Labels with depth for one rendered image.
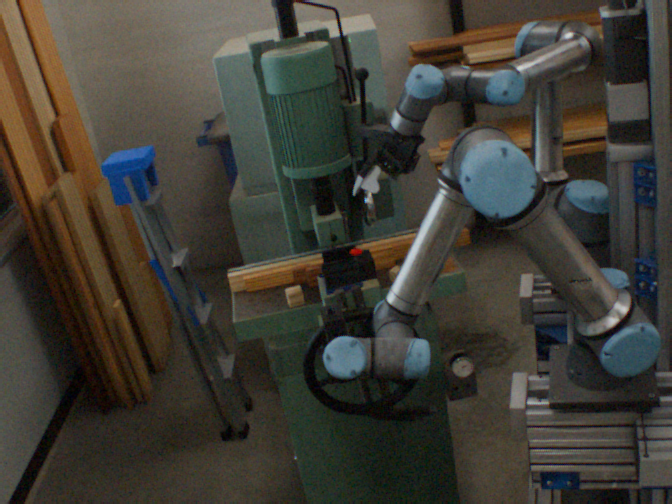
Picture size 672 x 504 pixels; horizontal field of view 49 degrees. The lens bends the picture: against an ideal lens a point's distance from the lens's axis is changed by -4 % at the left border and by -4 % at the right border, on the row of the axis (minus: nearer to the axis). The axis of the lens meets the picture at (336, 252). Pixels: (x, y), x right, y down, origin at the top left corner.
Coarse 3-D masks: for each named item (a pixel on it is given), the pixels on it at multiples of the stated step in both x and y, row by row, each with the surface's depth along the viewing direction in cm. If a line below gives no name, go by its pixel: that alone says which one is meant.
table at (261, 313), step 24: (456, 264) 200; (312, 288) 202; (384, 288) 195; (456, 288) 198; (240, 312) 197; (264, 312) 195; (288, 312) 194; (312, 312) 195; (240, 336) 194; (264, 336) 195
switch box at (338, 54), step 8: (336, 32) 218; (344, 32) 216; (336, 40) 212; (336, 48) 213; (336, 56) 214; (336, 64) 215; (344, 64) 215; (352, 64) 216; (336, 72) 216; (352, 72) 217; (344, 88) 218
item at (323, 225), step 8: (312, 208) 208; (336, 208) 205; (312, 216) 210; (320, 216) 202; (328, 216) 201; (336, 216) 199; (320, 224) 198; (328, 224) 199; (336, 224) 199; (320, 232) 199; (328, 232) 199; (336, 232) 200; (344, 232) 200; (320, 240) 200; (328, 240) 200; (336, 240) 201; (344, 240) 201
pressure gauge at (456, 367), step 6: (456, 354) 200; (462, 354) 200; (468, 354) 201; (450, 360) 201; (456, 360) 198; (462, 360) 199; (468, 360) 199; (450, 366) 200; (456, 366) 199; (468, 366) 200; (456, 372) 200; (462, 372) 200; (468, 372) 200; (462, 378) 203
